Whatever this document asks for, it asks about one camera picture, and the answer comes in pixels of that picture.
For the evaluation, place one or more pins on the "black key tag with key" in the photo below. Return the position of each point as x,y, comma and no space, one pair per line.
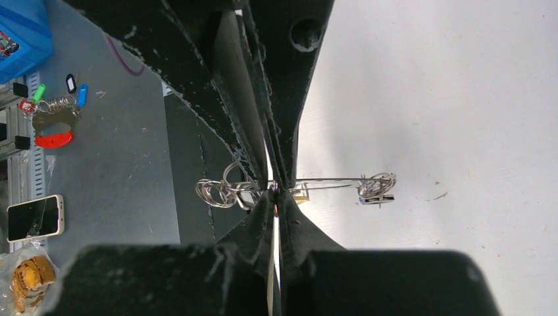
376,200

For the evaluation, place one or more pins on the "bagged orange food item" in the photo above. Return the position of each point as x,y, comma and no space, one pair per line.
26,275

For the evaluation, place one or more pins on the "blue plastic storage bin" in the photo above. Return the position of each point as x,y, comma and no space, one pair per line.
27,24

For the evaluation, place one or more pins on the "yellow key tag with key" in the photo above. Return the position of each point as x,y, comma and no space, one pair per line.
301,196

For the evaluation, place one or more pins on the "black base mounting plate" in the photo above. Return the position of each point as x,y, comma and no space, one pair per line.
196,153

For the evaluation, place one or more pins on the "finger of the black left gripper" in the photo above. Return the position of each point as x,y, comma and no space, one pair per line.
170,38
285,38

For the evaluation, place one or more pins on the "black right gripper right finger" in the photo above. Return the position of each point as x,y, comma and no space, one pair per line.
320,277

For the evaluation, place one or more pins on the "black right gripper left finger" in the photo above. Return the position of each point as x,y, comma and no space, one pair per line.
230,277

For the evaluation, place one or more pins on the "white smartphone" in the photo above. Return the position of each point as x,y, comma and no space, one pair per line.
37,218

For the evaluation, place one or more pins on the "spare ring plate with tags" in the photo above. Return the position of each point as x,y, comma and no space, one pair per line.
65,110

